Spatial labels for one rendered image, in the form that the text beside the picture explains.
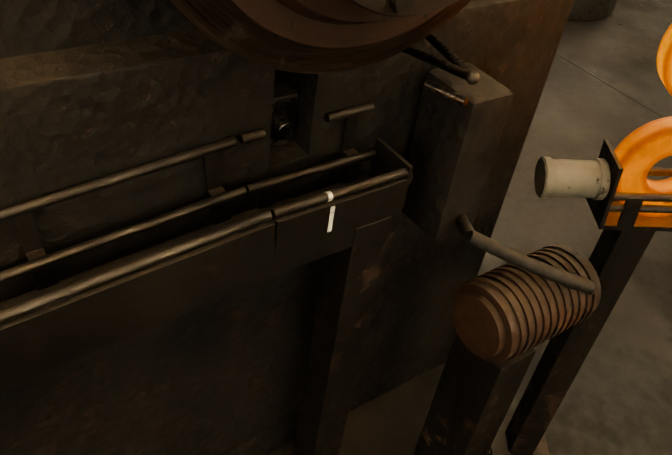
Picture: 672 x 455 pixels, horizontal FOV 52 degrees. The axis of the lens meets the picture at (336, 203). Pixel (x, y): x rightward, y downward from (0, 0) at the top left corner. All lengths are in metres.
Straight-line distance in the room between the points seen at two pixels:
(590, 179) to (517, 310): 0.21
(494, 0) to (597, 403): 0.99
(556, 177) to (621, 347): 0.88
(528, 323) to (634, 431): 0.69
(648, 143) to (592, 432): 0.78
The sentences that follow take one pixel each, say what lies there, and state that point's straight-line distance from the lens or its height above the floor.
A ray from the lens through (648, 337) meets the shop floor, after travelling 1.88.
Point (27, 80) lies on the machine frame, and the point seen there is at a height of 0.87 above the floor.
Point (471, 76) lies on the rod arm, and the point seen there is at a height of 0.90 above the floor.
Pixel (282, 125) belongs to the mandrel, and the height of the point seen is 0.75.
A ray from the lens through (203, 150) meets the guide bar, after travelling 0.78.
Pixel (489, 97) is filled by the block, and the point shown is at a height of 0.80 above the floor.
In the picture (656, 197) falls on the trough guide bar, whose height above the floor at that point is 0.68.
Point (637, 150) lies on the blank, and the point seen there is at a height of 0.74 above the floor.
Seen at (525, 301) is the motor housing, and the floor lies 0.52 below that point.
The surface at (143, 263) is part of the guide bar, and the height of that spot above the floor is 0.70.
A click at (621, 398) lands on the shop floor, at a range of 1.71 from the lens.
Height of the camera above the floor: 1.21
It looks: 38 degrees down
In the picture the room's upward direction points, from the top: 9 degrees clockwise
